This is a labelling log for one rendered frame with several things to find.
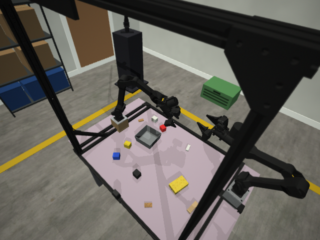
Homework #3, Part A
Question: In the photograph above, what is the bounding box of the yellow sponge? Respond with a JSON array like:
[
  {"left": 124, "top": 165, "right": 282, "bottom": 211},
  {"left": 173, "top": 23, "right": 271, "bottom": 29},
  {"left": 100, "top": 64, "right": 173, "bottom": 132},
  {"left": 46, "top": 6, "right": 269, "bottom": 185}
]
[{"left": 169, "top": 175, "right": 189, "bottom": 195}]

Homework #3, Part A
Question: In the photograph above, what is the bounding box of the red block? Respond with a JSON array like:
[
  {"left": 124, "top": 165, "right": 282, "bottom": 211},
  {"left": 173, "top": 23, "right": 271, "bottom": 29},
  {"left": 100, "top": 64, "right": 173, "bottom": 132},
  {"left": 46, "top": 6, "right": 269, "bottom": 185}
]
[{"left": 159, "top": 124, "right": 167, "bottom": 132}]

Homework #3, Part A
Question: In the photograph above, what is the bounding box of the blue block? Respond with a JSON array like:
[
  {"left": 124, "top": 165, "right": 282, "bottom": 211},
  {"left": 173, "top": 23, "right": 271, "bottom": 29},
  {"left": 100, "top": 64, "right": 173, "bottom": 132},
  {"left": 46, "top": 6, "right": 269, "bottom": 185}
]
[{"left": 112, "top": 152, "right": 121, "bottom": 160}]

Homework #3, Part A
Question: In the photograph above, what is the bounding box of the yellow block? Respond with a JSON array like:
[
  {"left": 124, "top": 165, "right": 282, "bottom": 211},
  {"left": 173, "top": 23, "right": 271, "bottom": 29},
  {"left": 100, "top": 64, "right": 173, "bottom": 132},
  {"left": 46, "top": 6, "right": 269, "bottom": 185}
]
[{"left": 124, "top": 140, "right": 132, "bottom": 149}]

